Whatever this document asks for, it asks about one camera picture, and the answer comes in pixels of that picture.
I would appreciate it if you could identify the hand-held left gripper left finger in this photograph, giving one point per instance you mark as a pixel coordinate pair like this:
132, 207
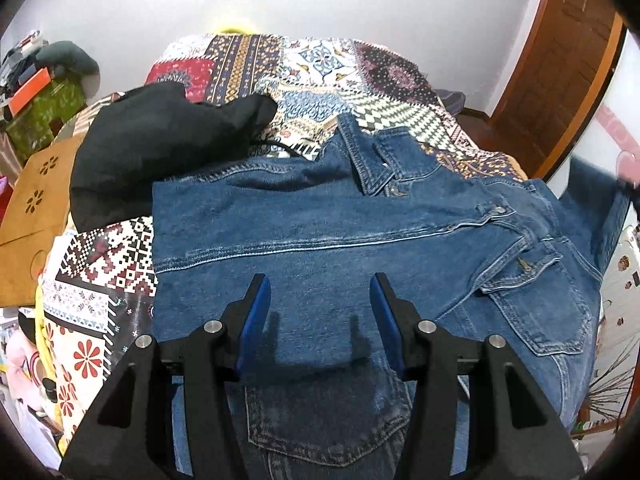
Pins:
256, 317

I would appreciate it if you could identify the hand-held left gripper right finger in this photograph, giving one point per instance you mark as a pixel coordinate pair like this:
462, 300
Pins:
384, 312

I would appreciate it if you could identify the blue denim jacket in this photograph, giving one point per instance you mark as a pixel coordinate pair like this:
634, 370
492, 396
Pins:
300, 220

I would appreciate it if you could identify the blue jeans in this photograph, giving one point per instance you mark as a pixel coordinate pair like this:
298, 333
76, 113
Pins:
320, 410

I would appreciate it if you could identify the black garment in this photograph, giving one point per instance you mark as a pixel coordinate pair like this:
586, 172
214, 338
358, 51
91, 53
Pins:
150, 150

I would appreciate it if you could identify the dark blue cushion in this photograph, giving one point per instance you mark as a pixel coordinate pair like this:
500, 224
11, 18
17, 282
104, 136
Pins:
450, 99

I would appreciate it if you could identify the white printed cloth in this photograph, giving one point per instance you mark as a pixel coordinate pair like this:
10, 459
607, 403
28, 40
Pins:
620, 285

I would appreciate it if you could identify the patchwork printed blanket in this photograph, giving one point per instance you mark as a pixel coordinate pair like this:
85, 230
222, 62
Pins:
320, 70

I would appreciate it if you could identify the yellow cloth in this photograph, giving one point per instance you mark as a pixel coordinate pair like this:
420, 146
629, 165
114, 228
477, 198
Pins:
232, 29

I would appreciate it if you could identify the green box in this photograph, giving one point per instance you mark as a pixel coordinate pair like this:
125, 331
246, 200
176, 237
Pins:
40, 115

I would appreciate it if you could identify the brown wooden door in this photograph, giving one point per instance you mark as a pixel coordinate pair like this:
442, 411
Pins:
560, 60

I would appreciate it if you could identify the orange box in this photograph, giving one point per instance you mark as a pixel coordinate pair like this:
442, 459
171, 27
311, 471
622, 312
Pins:
30, 90

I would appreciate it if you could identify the dark grey cushion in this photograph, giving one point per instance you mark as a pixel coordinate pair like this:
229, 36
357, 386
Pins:
65, 55

